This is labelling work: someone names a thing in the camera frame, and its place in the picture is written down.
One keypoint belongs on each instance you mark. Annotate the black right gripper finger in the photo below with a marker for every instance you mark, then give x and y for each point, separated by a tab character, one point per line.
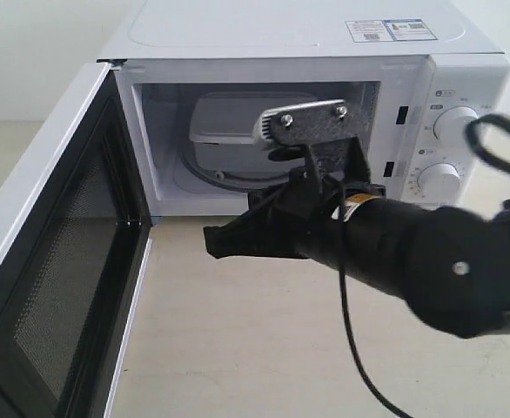
356	170
252	234

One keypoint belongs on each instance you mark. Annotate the upper white control knob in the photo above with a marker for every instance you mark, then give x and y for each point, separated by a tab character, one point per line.
449	128

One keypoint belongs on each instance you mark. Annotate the white microwave oven body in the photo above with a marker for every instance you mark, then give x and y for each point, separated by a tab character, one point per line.
168	54

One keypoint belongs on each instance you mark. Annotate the glass turntable plate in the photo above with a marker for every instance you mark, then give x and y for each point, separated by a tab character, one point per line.
228	180

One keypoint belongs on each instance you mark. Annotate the white control knob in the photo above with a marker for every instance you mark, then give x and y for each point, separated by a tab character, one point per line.
439	182
449	128

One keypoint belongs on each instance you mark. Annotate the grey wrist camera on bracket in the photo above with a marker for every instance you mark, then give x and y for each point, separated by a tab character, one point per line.
319	129

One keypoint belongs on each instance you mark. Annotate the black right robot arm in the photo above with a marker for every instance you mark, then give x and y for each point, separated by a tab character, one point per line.
450	266

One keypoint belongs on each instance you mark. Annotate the lower white control knob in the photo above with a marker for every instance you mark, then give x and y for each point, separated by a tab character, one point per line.
439	182

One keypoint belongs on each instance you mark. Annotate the white and blue label sticker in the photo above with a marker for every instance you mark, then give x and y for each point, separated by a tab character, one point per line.
390	30

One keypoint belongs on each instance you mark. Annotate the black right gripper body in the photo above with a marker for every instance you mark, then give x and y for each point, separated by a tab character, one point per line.
286	221

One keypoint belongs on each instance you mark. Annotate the white lidded plastic container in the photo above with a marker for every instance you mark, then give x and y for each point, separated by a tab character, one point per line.
221	131

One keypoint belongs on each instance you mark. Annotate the white microwave door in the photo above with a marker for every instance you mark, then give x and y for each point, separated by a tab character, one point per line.
74	240

